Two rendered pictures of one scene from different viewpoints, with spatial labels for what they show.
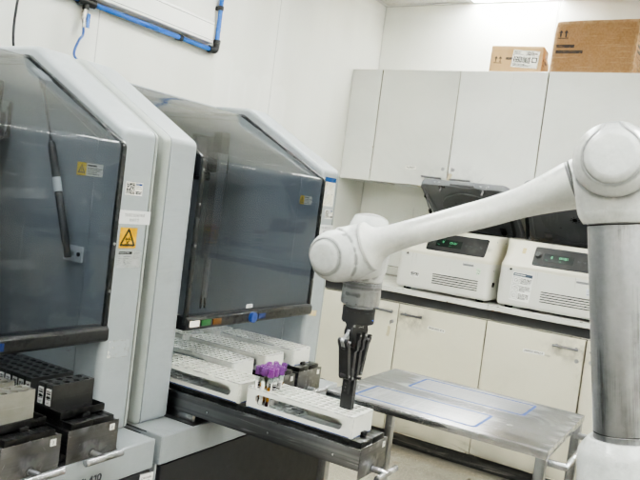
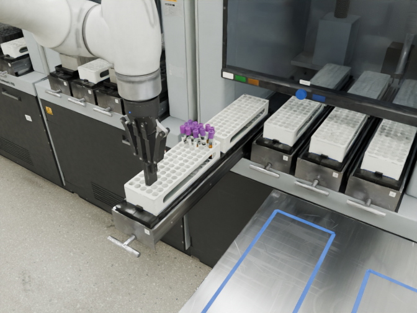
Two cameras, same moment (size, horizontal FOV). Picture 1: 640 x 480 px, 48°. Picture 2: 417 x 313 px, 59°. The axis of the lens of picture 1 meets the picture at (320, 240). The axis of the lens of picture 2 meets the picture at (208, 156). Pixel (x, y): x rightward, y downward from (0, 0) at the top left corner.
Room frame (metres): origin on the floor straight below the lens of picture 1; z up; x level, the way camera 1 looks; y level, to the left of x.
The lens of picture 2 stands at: (1.81, -0.81, 1.44)
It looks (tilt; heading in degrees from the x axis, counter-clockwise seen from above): 35 degrees down; 93
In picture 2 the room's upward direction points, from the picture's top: straight up
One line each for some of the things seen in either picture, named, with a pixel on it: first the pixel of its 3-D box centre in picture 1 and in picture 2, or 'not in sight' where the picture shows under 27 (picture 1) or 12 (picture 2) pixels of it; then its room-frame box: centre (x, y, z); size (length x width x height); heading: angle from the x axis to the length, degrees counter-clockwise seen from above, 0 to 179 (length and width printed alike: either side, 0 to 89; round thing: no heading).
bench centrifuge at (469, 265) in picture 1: (466, 238); not in sight; (4.22, -0.85, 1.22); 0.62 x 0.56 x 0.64; 147
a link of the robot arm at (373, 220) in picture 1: (365, 247); (126, 27); (1.62, -0.10, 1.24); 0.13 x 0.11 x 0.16; 156
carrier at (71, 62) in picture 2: not in sight; (71, 62); (1.13, 0.73, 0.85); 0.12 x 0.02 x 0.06; 150
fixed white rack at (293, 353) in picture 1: (263, 348); (391, 143); (2.31, 0.14, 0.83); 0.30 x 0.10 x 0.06; 59
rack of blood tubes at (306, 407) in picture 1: (308, 410); (176, 171); (1.69, -0.02, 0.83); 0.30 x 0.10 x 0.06; 59
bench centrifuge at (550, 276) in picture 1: (569, 249); not in sight; (3.92, -1.35, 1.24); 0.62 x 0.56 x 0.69; 150
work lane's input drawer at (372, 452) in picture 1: (258, 417); (205, 162); (1.76, 0.10, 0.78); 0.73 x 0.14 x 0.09; 59
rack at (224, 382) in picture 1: (206, 379); (235, 122); (1.85, 0.25, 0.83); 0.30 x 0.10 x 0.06; 59
